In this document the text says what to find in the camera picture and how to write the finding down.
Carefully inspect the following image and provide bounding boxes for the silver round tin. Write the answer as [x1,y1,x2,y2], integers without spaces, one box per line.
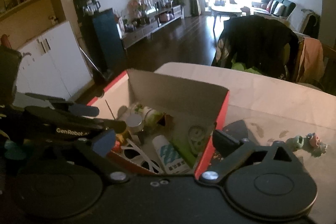
[125,114,144,134]

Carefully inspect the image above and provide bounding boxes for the green marker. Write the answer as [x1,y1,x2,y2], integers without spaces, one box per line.
[171,138,197,168]

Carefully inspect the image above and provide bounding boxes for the green white bottle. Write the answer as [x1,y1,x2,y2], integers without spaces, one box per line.
[131,103,164,129]

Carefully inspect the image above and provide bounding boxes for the white blue tube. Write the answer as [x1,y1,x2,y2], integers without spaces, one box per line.
[152,135,190,174]

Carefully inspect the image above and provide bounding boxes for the red cardboard box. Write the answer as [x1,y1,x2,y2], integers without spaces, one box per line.
[89,69,230,177]

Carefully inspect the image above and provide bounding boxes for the white cabinet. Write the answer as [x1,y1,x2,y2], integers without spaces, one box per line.
[17,21,93,100]

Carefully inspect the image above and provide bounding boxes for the orange small box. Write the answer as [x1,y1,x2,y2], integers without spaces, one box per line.
[157,113,174,130]

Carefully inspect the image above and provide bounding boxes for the pink pig figure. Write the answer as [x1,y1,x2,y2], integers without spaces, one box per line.
[306,132,328,157]

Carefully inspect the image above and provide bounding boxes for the dark blue cabinet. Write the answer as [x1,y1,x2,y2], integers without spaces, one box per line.
[73,0,129,77]

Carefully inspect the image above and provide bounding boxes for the chair with black jacket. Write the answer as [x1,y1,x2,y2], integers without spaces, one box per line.
[212,15,299,81]

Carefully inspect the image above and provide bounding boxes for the orange cloth on chair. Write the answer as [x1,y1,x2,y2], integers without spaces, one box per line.
[295,37,325,84]

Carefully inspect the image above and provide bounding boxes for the low tv cabinet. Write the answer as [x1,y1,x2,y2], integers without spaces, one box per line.
[121,5,184,50]

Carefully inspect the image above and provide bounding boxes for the round coffee table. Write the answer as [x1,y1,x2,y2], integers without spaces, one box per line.
[210,4,242,28]

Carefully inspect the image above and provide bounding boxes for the green sofa with cushions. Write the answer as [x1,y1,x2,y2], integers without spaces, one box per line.
[240,0,320,39]

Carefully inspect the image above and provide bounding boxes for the white frame sunglasses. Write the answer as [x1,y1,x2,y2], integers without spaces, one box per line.
[121,139,163,174]

